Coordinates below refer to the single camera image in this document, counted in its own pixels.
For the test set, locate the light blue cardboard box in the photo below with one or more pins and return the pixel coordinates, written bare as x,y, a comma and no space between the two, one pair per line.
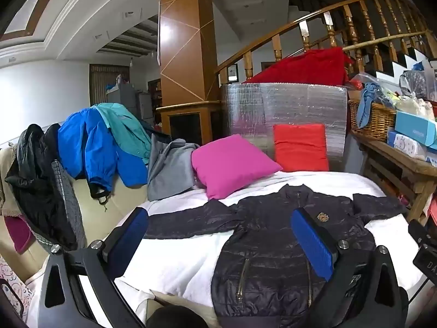
414,126

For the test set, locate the wooden side table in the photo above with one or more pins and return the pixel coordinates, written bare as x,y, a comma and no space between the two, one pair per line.
392,157

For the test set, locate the framed wall picture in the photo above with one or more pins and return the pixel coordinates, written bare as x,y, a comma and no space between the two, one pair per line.
233,72

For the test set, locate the blue jacket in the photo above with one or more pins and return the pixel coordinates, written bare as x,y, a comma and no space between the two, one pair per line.
78,143

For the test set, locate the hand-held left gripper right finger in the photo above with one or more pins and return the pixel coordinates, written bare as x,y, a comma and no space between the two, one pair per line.
312,242

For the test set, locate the wooden stair railing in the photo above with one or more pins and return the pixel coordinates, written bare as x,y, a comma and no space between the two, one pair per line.
259,44

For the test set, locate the white fleece blanket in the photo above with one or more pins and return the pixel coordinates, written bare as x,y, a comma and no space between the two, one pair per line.
177,259

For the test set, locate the teal jacket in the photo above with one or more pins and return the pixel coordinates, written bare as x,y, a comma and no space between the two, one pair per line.
126,129

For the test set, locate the cream knitted item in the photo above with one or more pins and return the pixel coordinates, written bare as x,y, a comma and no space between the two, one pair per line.
416,107

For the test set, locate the blue cloth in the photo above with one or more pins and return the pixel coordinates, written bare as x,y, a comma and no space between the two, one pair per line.
367,99

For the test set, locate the pink pillow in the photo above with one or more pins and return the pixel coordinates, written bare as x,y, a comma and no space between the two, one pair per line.
232,165

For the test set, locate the person's left leg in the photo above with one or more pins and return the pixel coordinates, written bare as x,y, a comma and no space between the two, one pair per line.
177,319

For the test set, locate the wooden pillar base cabinet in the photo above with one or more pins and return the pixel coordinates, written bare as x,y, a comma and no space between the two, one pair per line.
191,107

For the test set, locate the black and white stair steps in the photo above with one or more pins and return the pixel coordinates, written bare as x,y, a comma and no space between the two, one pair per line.
399,63

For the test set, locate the brown wooden pillar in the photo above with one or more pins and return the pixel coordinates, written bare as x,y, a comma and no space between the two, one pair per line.
181,41

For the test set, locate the red blanket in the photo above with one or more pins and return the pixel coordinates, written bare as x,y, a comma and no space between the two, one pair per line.
307,68

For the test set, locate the magenta cloth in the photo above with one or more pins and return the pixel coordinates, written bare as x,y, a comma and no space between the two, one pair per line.
18,234

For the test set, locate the clear plastic bag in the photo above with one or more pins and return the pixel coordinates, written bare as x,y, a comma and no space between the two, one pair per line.
413,83

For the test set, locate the silver foil insulation panel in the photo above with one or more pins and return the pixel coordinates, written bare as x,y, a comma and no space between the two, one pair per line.
290,104

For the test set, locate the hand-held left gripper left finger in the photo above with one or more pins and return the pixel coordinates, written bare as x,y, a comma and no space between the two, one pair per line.
128,235

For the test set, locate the dark quilted puffer jacket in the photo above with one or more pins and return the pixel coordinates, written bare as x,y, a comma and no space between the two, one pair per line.
269,246

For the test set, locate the wicker basket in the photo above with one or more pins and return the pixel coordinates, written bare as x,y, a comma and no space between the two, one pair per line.
375,123

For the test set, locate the red pillow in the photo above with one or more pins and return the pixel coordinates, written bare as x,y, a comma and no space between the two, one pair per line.
300,147

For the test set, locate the cartoon print bag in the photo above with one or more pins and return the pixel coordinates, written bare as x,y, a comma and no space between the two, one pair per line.
13,290

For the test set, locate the grey knit garment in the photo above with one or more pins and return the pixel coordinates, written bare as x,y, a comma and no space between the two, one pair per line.
70,198

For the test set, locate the grey refrigerator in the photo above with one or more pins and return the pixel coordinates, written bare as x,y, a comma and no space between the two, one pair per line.
126,97

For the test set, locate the white tissue pack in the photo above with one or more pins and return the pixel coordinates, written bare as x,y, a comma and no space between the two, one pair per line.
408,145

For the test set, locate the black shiny puffer jacket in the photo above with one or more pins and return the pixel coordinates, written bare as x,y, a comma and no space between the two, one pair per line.
37,184

